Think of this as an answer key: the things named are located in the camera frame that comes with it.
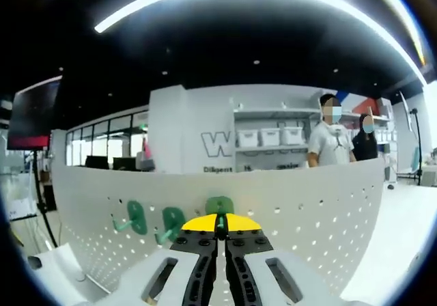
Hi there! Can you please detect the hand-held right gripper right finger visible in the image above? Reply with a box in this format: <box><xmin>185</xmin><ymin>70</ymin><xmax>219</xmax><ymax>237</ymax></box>
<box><xmin>223</xmin><ymin>213</ymin><xmax>346</xmax><ymax>306</ymax></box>

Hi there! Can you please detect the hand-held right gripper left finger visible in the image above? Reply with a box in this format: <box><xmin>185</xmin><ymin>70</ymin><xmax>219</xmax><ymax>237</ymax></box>
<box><xmin>98</xmin><ymin>213</ymin><xmax>219</xmax><ymax>306</ymax></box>

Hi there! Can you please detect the green hook assembly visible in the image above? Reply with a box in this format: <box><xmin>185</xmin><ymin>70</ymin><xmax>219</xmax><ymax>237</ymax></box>
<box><xmin>114</xmin><ymin>199</ymin><xmax>148</xmax><ymax>236</ymax></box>
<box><xmin>155</xmin><ymin>206</ymin><xmax>187</xmax><ymax>246</ymax></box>
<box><xmin>204</xmin><ymin>196</ymin><xmax>236</xmax><ymax>242</ymax></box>

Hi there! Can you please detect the white perforated mounting plate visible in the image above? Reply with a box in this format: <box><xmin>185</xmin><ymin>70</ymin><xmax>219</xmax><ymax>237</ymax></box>
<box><xmin>50</xmin><ymin>157</ymin><xmax>386</xmax><ymax>295</ymax></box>

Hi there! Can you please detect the white storage bin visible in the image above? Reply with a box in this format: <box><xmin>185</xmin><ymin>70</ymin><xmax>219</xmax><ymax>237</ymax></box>
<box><xmin>237</xmin><ymin>128</ymin><xmax>259</xmax><ymax>147</ymax></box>
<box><xmin>283</xmin><ymin>127</ymin><xmax>306</xmax><ymax>145</ymax></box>
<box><xmin>260</xmin><ymin>128</ymin><xmax>283</xmax><ymax>146</ymax></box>

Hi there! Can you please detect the black computer monitor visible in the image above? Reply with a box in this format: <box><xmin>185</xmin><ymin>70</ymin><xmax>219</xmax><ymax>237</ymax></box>
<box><xmin>112</xmin><ymin>157</ymin><xmax>138</xmax><ymax>171</ymax></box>
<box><xmin>84</xmin><ymin>155</ymin><xmax>110</xmax><ymax>169</ymax></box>

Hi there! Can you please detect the white storage shelf rack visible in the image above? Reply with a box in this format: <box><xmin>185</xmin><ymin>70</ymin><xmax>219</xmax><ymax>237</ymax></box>
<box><xmin>233</xmin><ymin>107</ymin><xmax>397</xmax><ymax>156</ymax></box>

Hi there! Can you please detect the white plastic object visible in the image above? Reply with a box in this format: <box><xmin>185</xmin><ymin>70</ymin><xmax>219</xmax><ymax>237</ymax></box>
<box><xmin>29</xmin><ymin>243</ymin><xmax>115</xmax><ymax>306</ymax></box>

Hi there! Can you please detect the glass office partition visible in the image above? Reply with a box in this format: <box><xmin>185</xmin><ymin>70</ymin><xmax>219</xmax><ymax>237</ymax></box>
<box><xmin>66</xmin><ymin>111</ymin><xmax>150</xmax><ymax>167</ymax></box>

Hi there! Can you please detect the black tripod stand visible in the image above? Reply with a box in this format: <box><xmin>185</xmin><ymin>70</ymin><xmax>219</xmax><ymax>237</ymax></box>
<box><xmin>32</xmin><ymin>148</ymin><xmax>59</xmax><ymax>249</ymax></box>

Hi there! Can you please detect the black light stand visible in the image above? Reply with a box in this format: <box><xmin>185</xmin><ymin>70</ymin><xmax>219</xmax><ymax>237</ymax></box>
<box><xmin>398</xmin><ymin>90</ymin><xmax>426</xmax><ymax>186</ymax></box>

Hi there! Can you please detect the black television screen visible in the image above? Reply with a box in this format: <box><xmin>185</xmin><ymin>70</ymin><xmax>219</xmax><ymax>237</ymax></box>
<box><xmin>6</xmin><ymin>76</ymin><xmax>64</xmax><ymax>151</ymax></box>

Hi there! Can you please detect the ceiling light strip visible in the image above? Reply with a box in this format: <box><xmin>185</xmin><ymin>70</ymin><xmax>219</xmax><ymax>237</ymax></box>
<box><xmin>94</xmin><ymin>0</ymin><xmax>429</xmax><ymax>85</ymax></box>
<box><xmin>361</xmin><ymin>0</ymin><xmax>429</xmax><ymax>66</ymax></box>

